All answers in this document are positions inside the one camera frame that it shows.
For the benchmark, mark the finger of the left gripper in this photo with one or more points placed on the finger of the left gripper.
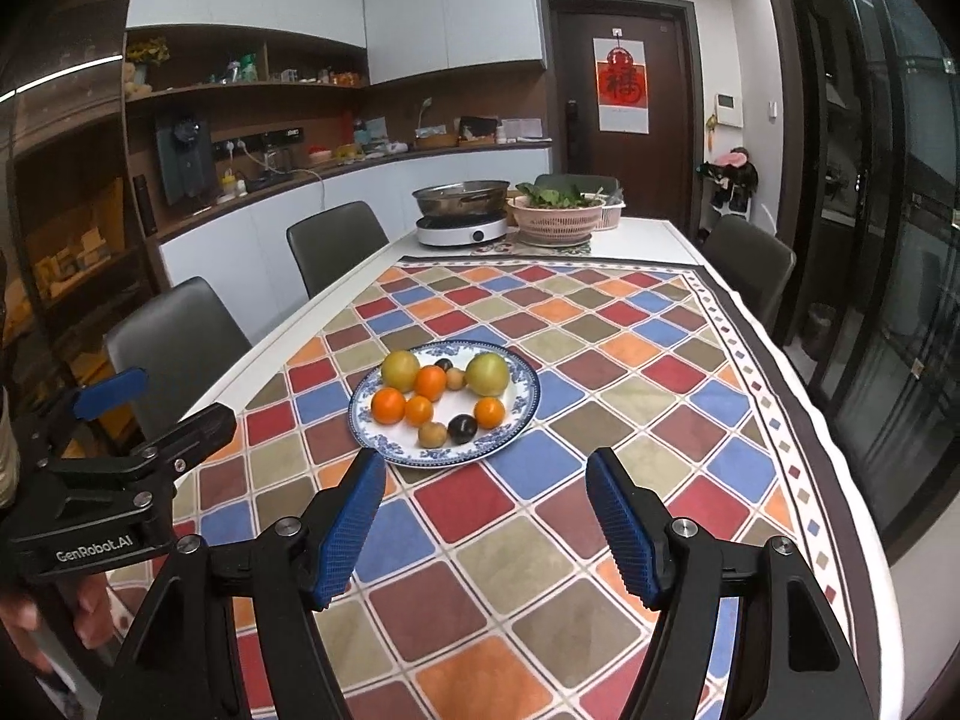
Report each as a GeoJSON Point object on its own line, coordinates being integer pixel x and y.
{"type": "Point", "coordinates": [169, 456]}
{"type": "Point", "coordinates": [47, 431]}

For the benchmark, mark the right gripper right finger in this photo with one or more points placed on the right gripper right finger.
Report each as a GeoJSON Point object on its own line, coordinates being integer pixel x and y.
{"type": "Point", "coordinates": [790, 658]}

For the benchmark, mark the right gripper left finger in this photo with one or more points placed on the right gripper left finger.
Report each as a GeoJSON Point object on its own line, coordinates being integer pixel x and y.
{"type": "Point", "coordinates": [181, 657]}

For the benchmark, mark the yellow green pear fruit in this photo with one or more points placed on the yellow green pear fruit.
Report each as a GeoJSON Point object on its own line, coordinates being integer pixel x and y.
{"type": "Point", "coordinates": [399, 370]}

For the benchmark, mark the brown kiwi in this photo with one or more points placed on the brown kiwi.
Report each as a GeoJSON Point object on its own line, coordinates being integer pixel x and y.
{"type": "Point", "coordinates": [432, 435]}
{"type": "Point", "coordinates": [455, 379]}

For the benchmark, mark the large orange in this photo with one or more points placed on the large orange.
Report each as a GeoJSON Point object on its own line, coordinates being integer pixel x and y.
{"type": "Point", "coordinates": [430, 383]}

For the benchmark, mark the large green pomelo fruit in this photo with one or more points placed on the large green pomelo fruit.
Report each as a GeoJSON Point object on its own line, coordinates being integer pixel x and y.
{"type": "Point", "coordinates": [487, 375]}

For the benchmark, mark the grey chair near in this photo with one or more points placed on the grey chair near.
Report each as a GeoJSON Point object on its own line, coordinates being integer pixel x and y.
{"type": "Point", "coordinates": [184, 340]}

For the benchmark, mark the grey chair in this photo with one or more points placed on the grey chair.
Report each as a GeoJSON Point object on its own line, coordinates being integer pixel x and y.
{"type": "Point", "coordinates": [327, 245]}
{"type": "Point", "coordinates": [184, 340]}
{"type": "Point", "coordinates": [754, 263]}

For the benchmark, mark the grey chair far left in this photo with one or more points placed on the grey chair far left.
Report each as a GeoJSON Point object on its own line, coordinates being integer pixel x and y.
{"type": "Point", "coordinates": [327, 245]}

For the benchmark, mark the black coffee machine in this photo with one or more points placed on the black coffee machine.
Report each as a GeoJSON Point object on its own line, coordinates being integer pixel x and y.
{"type": "Point", "coordinates": [185, 156]}

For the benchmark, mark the white induction cooker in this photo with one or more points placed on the white induction cooker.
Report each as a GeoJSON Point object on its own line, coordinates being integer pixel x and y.
{"type": "Point", "coordinates": [452, 232]}

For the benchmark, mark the colourful checkered tablecloth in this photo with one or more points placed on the colourful checkered tablecloth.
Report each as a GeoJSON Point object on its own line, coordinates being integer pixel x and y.
{"type": "Point", "coordinates": [488, 591]}

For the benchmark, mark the steel pot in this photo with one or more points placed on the steel pot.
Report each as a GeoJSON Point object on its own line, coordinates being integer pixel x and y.
{"type": "Point", "coordinates": [468, 198]}

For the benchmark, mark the pink vegetable basket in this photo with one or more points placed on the pink vegetable basket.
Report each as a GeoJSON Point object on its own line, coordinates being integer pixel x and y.
{"type": "Point", "coordinates": [555, 226]}

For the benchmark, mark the grey chair right side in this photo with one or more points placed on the grey chair right side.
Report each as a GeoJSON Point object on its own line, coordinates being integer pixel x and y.
{"type": "Point", "coordinates": [754, 263]}

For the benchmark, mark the red white door poster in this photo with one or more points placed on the red white door poster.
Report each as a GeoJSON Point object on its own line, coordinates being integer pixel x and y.
{"type": "Point", "coordinates": [622, 87]}

